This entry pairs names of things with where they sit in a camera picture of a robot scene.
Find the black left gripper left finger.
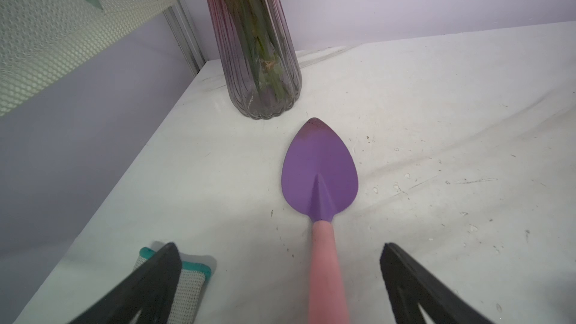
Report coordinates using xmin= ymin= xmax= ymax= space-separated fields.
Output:
xmin=72 ymin=242 xmax=182 ymax=323

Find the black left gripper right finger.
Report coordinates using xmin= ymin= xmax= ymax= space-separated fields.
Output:
xmin=379 ymin=242 xmax=491 ymax=324

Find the green white garden glove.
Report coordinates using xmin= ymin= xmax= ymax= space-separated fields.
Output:
xmin=133 ymin=247 xmax=212 ymax=324

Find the ribbed smoky glass vase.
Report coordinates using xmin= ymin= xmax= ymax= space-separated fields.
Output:
xmin=207 ymin=0 xmax=302 ymax=119

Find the purple trowel pink handle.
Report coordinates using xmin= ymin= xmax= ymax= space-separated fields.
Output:
xmin=281 ymin=118 xmax=359 ymax=323

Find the aluminium frame post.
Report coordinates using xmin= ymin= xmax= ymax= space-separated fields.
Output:
xmin=163 ymin=0 xmax=206 ymax=77

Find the white mesh wall basket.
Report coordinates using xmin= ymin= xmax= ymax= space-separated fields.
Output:
xmin=1 ymin=0 xmax=175 ymax=115

